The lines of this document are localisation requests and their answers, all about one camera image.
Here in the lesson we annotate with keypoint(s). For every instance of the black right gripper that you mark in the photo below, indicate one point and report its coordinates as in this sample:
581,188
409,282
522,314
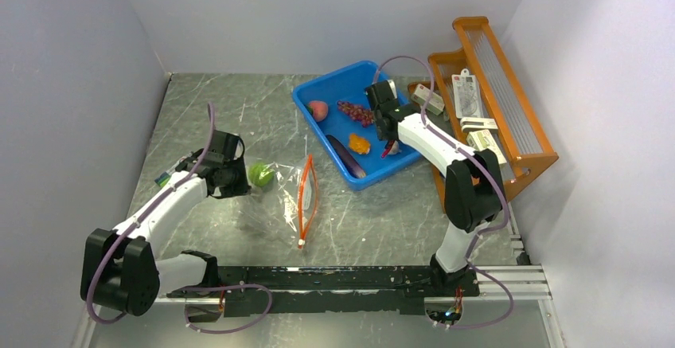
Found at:
384,137

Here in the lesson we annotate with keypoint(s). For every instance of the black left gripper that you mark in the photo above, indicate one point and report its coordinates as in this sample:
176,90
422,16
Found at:
243,187

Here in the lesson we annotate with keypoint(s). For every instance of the red fake grapes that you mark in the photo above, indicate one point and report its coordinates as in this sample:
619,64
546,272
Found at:
356,112

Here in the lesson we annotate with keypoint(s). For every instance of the red fake chili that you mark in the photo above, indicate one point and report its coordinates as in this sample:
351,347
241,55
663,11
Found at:
387,149

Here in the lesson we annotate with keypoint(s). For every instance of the orange fake carrot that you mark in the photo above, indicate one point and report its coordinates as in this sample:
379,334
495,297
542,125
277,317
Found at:
359,145

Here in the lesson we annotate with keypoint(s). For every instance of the purple fake eggplant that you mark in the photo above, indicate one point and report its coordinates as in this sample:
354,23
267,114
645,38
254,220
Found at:
350,163

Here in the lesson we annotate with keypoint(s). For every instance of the pink fake peach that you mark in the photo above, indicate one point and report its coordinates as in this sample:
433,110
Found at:
318,109

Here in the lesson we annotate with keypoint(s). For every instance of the clear zip bag red seal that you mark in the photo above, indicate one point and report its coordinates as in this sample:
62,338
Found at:
286,207

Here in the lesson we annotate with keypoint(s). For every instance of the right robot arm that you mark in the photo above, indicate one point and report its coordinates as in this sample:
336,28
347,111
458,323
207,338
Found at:
473,195

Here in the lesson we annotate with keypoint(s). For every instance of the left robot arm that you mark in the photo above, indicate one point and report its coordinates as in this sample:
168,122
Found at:
121,267

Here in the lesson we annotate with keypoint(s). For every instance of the green fake pepper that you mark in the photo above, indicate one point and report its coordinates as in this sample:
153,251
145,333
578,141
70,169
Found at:
260,174

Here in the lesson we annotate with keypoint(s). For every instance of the white green small box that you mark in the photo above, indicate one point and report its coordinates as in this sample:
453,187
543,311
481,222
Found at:
424,95

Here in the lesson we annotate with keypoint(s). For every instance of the marker pen pack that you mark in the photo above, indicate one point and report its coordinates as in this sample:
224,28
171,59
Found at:
163,179

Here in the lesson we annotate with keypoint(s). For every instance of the white flat box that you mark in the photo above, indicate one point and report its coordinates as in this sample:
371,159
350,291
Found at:
469,124

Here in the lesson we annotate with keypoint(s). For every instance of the clear blister pack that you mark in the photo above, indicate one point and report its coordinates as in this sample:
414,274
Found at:
467,99

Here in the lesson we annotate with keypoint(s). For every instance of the orange wooden rack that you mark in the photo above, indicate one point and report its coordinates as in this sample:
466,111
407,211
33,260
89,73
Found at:
522,139

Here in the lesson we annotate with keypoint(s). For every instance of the white red large box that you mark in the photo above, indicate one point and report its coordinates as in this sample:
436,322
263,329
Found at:
483,140

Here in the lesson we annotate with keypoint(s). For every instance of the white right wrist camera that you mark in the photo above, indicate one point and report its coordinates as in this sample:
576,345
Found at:
393,89

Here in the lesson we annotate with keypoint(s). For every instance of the black aluminium base frame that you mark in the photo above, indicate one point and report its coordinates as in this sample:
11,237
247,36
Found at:
244,291

